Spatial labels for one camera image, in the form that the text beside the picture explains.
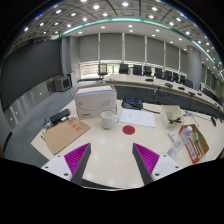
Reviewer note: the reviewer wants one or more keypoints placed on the round ceiling lights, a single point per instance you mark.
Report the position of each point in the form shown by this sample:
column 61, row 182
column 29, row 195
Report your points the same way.
column 96, row 6

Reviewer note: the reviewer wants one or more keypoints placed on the grey floor cabinet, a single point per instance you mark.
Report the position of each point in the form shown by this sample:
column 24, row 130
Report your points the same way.
column 62, row 84

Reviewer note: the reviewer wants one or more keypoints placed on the grey board eraser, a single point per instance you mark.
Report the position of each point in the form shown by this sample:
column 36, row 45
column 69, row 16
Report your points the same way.
column 196, row 137

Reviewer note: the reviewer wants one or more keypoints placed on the long curved conference desk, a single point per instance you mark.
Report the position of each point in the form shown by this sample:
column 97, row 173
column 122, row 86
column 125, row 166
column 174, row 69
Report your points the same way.
column 133, row 80

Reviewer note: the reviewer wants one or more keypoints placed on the black power adapter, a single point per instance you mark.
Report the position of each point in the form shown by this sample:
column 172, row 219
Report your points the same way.
column 60, row 116

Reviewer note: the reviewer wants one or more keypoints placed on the clear plastic water bottle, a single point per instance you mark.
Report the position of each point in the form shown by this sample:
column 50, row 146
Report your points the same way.
column 178, row 144

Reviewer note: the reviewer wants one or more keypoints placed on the black desk telephone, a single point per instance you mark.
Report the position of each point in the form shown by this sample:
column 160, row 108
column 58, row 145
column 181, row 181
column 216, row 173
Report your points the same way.
column 131, row 102

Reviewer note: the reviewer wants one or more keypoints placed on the white open organizer box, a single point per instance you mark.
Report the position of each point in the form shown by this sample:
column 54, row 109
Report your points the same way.
column 166, row 115

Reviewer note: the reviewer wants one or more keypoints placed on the white cardboard paper box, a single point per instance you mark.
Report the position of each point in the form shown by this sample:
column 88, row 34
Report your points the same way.
column 95, row 103

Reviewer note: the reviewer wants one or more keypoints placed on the white ceramic mug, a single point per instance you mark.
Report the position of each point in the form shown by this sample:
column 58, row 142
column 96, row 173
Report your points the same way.
column 107, row 120

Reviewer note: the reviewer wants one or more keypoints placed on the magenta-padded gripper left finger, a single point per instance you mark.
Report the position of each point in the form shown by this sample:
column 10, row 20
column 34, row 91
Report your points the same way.
column 77, row 160

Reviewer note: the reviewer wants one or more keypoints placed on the brown cardboard tray box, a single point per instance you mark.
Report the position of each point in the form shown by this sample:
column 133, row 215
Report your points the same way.
column 202, row 144

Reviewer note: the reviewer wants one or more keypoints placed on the brown paper envelope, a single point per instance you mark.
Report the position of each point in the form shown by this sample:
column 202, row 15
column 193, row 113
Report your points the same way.
column 65, row 135

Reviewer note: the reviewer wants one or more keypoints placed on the black office chairs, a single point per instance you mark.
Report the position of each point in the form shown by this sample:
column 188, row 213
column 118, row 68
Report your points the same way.
column 137, row 69

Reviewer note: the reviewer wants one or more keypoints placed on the black binder clip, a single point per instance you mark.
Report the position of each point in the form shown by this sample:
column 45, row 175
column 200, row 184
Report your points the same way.
column 174, row 120

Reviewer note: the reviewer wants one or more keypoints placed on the white printed paper sheet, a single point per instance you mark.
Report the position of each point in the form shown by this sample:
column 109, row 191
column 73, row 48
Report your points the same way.
column 138, row 117

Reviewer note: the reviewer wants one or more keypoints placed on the flat round red coaster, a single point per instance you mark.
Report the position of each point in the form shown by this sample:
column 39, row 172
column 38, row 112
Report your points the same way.
column 128, row 130

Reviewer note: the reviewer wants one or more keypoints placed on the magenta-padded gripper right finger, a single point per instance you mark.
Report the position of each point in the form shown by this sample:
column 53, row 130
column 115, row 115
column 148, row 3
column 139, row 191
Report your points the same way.
column 146, row 160

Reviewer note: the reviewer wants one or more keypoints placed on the black desk microphones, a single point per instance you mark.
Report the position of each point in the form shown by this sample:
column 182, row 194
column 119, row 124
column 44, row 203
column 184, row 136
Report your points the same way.
column 149, row 79

